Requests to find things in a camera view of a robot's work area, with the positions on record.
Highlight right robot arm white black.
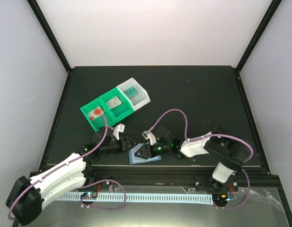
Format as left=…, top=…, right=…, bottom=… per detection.
left=129, top=127, right=254, bottom=191

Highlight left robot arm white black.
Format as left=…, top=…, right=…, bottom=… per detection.
left=6, top=127, right=137, bottom=226

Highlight white card red marks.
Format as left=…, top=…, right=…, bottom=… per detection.
left=106, top=96, right=122, bottom=109

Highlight card with red circles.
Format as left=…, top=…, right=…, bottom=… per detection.
left=87, top=107, right=104, bottom=121

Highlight teal card in white bin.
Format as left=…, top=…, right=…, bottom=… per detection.
left=124, top=87, right=138, bottom=98

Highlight green bin middle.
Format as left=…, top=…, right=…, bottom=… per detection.
left=99, top=87, right=134, bottom=122

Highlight green bin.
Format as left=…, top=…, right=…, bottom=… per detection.
left=80, top=98, right=116, bottom=131
left=99, top=87, right=134, bottom=122

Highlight green bin left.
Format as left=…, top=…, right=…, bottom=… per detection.
left=80, top=98, right=116, bottom=131

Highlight white translucent bin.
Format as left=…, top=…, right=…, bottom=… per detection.
left=116, top=78, right=150, bottom=111

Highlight left controller board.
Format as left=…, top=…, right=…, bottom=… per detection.
left=80, top=192, right=97, bottom=200

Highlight controller board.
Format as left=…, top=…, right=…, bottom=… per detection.
left=212, top=194, right=236, bottom=201
left=80, top=192, right=97, bottom=200

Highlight right controller board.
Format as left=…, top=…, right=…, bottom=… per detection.
left=212, top=194, right=236, bottom=201

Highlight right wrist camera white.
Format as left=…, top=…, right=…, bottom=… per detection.
left=142, top=131, right=157, bottom=145

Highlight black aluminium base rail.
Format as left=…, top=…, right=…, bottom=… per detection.
left=29, top=165, right=279, bottom=190

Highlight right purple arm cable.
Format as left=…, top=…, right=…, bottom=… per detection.
left=148, top=108, right=254, bottom=166

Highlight white slotted cable duct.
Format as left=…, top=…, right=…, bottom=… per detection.
left=56, top=192, right=213, bottom=205

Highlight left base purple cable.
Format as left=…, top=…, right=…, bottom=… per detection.
left=77, top=179, right=126, bottom=211

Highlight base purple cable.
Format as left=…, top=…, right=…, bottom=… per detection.
left=77, top=179, right=126, bottom=211
left=213, top=167, right=251, bottom=210

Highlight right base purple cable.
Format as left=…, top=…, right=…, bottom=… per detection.
left=213, top=167, right=251, bottom=210

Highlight left frame post black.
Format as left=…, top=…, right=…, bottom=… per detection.
left=27, top=0, right=71, bottom=73

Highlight frame post black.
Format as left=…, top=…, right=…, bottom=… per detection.
left=235, top=0, right=282, bottom=73
left=27, top=0, right=71, bottom=73

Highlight right frame post black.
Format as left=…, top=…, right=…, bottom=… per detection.
left=235, top=0, right=282, bottom=73

